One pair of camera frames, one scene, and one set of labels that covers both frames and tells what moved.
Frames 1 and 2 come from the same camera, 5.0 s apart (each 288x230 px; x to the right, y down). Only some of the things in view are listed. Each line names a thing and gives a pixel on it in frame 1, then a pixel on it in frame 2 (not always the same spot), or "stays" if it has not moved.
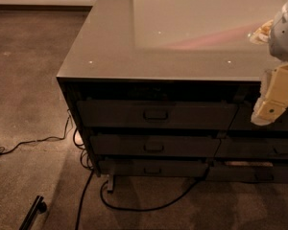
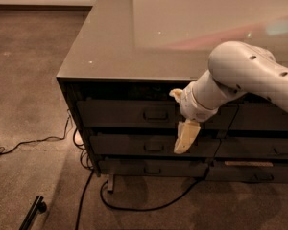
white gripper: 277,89 -> 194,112
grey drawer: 154,146 stays
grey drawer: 242,121 stays
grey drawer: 156,114 stays
